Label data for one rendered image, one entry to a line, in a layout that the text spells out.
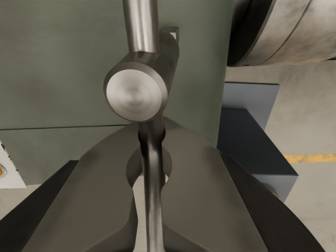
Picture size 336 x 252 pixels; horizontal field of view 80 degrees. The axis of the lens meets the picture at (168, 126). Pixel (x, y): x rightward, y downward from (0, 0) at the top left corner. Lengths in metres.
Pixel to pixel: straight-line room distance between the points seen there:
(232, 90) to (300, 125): 1.33
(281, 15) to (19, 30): 0.24
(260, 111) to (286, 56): 0.57
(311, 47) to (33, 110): 0.32
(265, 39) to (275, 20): 0.02
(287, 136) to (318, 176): 0.69
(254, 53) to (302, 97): 1.64
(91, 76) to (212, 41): 0.11
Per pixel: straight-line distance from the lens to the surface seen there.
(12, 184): 0.33
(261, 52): 0.29
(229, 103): 0.80
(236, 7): 0.29
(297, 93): 1.87
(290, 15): 0.26
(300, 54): 0.32
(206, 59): 0.20
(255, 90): 0.82
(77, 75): 0.21
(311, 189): 2.73
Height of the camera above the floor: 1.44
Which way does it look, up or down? 58 degrees down
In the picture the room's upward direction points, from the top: 177 degrees clockwise
